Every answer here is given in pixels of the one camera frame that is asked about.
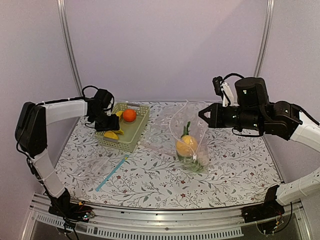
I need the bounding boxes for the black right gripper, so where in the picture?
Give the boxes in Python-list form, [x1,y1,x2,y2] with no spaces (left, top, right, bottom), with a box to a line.
[198,102,263,131]

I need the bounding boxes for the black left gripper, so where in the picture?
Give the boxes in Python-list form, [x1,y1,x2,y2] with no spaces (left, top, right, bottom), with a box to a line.
[90,110,120,132]

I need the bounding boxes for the yellow toy banana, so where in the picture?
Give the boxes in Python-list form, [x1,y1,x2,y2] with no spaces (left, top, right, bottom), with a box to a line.
[108,110,124,135]

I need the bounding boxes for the clear pink-zipper zip bag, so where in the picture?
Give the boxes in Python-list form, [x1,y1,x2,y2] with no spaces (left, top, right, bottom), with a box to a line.
[140,101,210,173]

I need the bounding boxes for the green toy grapes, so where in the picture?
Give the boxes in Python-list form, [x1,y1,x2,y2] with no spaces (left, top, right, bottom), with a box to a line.
[179,157,208,173]

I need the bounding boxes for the yellow toy lemon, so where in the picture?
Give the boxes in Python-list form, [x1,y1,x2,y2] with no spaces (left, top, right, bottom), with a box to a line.
[103,131,119,140]

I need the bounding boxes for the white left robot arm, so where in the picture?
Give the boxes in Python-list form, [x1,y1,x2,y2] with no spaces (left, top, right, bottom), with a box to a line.
[14,88,120,199]

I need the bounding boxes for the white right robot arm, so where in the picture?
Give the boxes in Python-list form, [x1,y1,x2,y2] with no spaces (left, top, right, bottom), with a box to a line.
[198,75,320,218]

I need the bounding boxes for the clear blue-zipper zip bag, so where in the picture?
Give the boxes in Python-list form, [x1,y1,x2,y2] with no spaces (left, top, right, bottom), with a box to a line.
[74,154,129,192]

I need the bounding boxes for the orange toy orange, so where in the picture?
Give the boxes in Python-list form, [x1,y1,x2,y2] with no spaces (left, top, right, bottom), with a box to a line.
[122,108,137,123]

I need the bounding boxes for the cream perforated plastic basket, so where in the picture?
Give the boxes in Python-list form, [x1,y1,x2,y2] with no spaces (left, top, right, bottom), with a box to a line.
[95,102,150,153]

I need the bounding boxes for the floral patterned table mat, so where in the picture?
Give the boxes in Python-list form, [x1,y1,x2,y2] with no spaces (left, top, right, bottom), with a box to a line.
[55,118,282,209]

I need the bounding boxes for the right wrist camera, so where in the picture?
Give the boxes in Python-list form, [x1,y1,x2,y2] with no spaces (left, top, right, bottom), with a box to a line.
[212,76,235,107]

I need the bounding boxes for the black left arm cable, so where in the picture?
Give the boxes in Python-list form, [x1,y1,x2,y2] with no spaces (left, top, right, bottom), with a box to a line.
[34,85,116,131]

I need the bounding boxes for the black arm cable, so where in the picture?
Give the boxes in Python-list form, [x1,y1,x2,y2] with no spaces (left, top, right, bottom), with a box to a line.
[222,72,320,126]
[34,85,116,131]

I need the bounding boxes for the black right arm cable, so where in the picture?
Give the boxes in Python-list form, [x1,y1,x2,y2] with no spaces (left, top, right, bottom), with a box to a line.
[222,72,320,126]

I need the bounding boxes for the aluminium front rail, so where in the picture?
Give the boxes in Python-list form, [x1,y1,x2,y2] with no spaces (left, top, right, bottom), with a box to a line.
[21,193,313,240]

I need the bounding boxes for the aluminium right corner post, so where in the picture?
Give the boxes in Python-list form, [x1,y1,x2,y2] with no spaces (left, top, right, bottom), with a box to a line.
[252,0,276,78]

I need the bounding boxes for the aluminium corner post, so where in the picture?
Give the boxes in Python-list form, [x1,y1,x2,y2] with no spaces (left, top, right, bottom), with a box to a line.
[56,0,83,96]
[252,0,276,78]

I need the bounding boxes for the aluminium left corner post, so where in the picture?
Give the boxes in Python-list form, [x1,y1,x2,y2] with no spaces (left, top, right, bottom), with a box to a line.
[56,0,83,96]

